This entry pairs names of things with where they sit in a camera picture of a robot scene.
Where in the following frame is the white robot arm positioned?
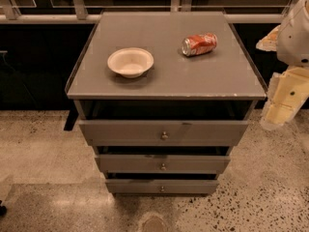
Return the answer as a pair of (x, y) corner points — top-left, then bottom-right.
(256, 0), (309, 131)

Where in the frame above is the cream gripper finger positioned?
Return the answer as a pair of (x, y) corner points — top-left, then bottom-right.
(256, 26), (280, 51)

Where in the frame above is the grey top drawer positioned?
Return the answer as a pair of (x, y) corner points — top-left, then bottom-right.
(79, 120), (248, 147)

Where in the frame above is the crushed orange soda can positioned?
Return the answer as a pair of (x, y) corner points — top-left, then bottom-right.
(182, 33), (217, 57)

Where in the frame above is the grey drawer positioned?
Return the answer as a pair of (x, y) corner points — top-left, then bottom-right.
(79, 120), (248, 147)
(106, 179), (218, 194)
(96, 155), (230, 174)

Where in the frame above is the metal window railing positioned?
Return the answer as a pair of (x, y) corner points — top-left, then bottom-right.
(0, 0), (298, 24)

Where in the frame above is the grey bottom drawer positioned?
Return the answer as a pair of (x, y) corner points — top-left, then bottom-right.
(106, 179), (218, 194)

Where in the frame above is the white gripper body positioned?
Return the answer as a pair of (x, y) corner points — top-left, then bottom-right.
(260, 66), (309, 131)

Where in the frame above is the grey middle drawer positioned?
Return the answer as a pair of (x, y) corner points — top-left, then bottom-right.
(96, 155), (230, 174)

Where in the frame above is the grey drawer cabinet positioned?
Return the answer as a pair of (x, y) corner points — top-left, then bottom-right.
(66, 12), (266, 183)

